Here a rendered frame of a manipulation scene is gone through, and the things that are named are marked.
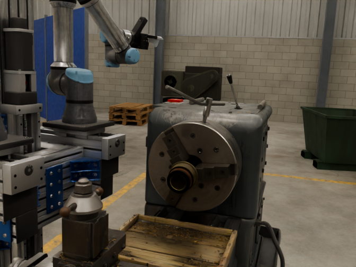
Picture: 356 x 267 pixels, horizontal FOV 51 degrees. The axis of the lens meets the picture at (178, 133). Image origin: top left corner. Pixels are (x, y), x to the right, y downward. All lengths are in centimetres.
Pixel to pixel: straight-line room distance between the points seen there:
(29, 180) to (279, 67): 1035
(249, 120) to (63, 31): 91
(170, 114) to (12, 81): 60
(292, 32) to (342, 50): 146
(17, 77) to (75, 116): 29
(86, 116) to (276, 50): 990
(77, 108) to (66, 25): 38
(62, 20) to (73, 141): 53
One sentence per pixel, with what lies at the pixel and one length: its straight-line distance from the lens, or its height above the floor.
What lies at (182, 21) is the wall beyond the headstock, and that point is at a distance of 1180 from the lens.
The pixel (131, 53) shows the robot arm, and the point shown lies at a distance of 177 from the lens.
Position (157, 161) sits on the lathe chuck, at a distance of 130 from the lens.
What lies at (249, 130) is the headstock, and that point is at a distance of 136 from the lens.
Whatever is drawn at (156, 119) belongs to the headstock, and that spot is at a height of 121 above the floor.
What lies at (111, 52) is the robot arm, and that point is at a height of 147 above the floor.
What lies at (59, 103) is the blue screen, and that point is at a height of 67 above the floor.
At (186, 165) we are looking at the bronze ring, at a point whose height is 112.
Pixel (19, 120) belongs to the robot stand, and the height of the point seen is 120.
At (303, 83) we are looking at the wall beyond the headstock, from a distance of 1128.
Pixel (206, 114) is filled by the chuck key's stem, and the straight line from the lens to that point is 125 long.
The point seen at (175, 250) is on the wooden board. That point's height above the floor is 88.
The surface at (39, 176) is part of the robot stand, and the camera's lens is 126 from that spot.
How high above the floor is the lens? 141
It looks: 10 degrees down
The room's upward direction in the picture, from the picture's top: 3 degrees clockwise
